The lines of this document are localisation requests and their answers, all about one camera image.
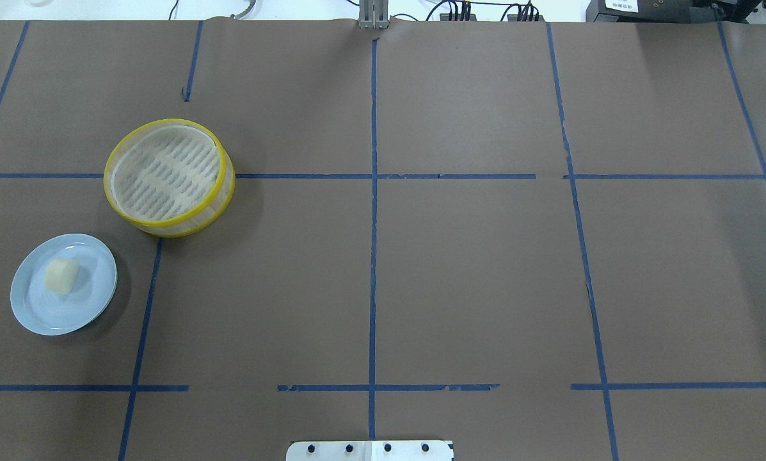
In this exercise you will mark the white steamed bun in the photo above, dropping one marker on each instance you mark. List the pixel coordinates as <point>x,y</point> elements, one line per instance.
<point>60,275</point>

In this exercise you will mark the yellow round steamer basket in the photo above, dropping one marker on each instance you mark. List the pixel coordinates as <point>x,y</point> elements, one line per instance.
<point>169,178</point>

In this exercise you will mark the black computer box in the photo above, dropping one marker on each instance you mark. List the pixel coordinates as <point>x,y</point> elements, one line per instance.
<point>673,12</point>

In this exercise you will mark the light blue plate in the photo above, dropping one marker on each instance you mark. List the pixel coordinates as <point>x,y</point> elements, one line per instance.
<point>45,313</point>

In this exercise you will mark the aluminium frame post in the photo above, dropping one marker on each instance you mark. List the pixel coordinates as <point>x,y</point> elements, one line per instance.
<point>373,14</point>

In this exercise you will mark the black cable connector box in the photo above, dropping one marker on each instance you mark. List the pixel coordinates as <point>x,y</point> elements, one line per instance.
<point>457,12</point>

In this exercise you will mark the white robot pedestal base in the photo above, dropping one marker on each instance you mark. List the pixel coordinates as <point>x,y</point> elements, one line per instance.
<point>371,450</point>

